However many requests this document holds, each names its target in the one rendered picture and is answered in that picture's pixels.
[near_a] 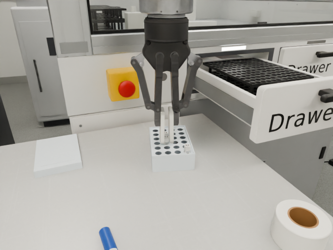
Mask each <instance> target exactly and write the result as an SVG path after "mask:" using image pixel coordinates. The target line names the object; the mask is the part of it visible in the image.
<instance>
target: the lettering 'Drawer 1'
mask: <svg viewBox="0 0 333 250"><path fill-rule="evenodd" d="M328 110H331V111H332V112H331V113H327V114H326V112H327V111H328ZM322 111H323V110H321V111H320V113H319V115H318V117H317V111H315V112H314V114H313V116H312V118H311V112H309V122H308V124H311V122H312V120H313V118H314V115H315V123H317V121H318V119H319V117H320V115H321V113H322ZM331 114H333V108H328V109H327V110H326V111H325V113H324V115H323V120H325V121H328V120H330V119H331V117H330V118H329V119H325V116H326V115H331ZM300 115H303V118H299V119H297V120H296V121H295V123H294V126H295V127H298V126H300V125H301V126H302V125H303V123H304V119H305V114H304V113H300V114H298V115H297V117H298V116H300ZM275 116H281V124H280V126H279V127H278V128H276V129H273V130H272V126H273V121H274V117H275ZM294 116H295V115H292V116H288V119H287V123H286V127H285V129H287V127H288V123H289V120H290V118H291V117H294ZM299 120H302V122H301V124H299V125H297V124H296V123H297V121H299ZM283 121H284V116H283V114H274V115H272V119H271V124H270V129H269V132H273V131H276V130H278V129H280V128H281V126H282V125H283Z"/></svg>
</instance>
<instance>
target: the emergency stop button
mask: <svg viewBox="0 0 333 250"><path fill-rule="evenodd" d="M118 91H119V93H120V95H121V96H122V97H125V98H128V97H131V96H132V95H133V94H134V93H135V85H134V84H133V83H132V82H131V81H129V80H125V81H123V82H121V83H120V85H119V86H118Z"/></svg>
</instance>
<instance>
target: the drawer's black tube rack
mask: <svg viewBox="0 0 333 250"><path fill-rule="evenodd" d="M203 65H205V66H207V67H209V73H211V74H213V75H215V76H217V77H219V78H221V79H223V80H225V81H227V82H229V83H231V84H233V85H235V86H237V87H239V88H241V89H243V90H245V91H247V92H249V93H251V94H253V95H255V96H256V94H257V89H258V87H259V86H258V87H250V86H248V85H247V83H248V82H254V81H260V80H268V79H276V78H284V77H291V76H299V75H307V74H305V73H301V72H298V71H295V70H292V69H288V68H286V67H282V66H279V65H276V64H273V63H269V62H266V61H262V60H259V59H256V58H249V59H238V60H227V61H217V62H204V63H203ZM212 69H214V70H216V71H212Z"/></svg>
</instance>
